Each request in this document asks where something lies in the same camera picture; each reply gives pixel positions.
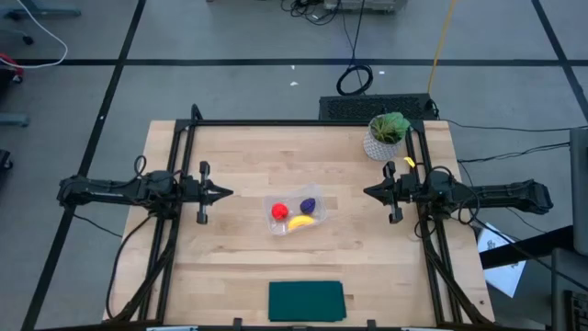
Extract grey device box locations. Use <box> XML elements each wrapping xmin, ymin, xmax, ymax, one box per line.
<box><xmin>323</xmin><ymin>0</ymin><xmax>408</xmax><ymax>13</ymax></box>

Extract tangled black cables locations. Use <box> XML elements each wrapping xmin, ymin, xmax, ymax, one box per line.
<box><xmin>279</xmin><ymin>0</ymin><xmax>344</xmax><ymax>27</ymax></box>

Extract white paper sheet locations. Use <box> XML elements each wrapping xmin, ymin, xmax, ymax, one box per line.
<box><xmin>477</xmin><ymin>223</ymin><xmax>527</xmax><ymax>299</ymax></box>

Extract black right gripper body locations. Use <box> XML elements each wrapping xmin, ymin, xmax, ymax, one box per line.
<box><xmin>381</xmin><ymin>160</ymin><xmax>422</xmax><ymax>225</ymax></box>

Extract dark green cloth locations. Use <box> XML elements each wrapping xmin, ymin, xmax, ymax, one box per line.
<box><xmin>267</xmin><ymin>280</ymin><xmax>347</xmax><ymax>323</ymax></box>

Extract black computer case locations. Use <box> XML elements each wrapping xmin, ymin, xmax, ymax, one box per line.
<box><xmin>318</xmin><ymin>93</ymin><xmax>435</xmax><ymax>122</ymax></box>

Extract white cable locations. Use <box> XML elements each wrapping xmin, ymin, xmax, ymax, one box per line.
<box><xmin>0</xmin><ymin>0</ymin><xmax>69</xmax><ymax>70</ymax></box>

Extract clear plastic tupperware container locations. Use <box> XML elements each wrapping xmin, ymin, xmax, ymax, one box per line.
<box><xmin>262</xmin><ymin>183</ymin><xmax>328</xmax><ymax>237</ymax></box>

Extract black metal table frame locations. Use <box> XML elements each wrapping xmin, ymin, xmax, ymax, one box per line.
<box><xmin>103</xmin><ymin>104</ymin><xmax>495</xmax><ymax>331</ymax></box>

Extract black coiled cable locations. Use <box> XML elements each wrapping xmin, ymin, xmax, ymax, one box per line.
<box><xmin>335</xmin><ymin>0</ymin><xmax>374</xmax><ymax>97</ymax></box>

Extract yellow cable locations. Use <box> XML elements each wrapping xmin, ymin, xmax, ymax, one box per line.
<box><xmin>426</xmin><ymin>0</ymin><xmax>458</xmax><ymax>96</ymax></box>

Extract grey cabinet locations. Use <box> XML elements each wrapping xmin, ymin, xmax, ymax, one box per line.
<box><xmin>569</xmin><ymin>126</ymin><xmax>588</xmax><ymax>257</ymax></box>

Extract potted plant in patterned pot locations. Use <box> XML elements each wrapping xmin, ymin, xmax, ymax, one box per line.
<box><xmin>363</xmin><ymin>111</ymin><xmax>413</xmax><ymax>162</ymax></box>

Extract red object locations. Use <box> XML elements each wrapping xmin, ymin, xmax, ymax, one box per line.
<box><xmin>0</xmin><ymin>52</ymin><xmax>24</xmax><ymax>85</ymax></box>

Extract black beam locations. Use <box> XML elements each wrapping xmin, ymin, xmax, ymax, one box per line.
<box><xmin>480</xmin><ymin>224</ymin><xmax>575</xmax><ymax>270</ymax></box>

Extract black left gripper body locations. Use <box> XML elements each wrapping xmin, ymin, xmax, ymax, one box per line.
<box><xmin>178</xmin><ymin>160</ymin><xmax>213</xmax><ymax>225</ymax></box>

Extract grey furniture foot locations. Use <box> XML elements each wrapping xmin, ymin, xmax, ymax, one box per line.
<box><xmin>0</xmin><ymin>112</ymin><xmax>31</xmax><ymax>129</ymax></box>

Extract yellow toy banana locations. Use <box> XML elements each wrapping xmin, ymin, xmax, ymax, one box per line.
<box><xmin>288</xmin><ymin>214</ymin><xmax>316</xmax><ymax>231</ymax></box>

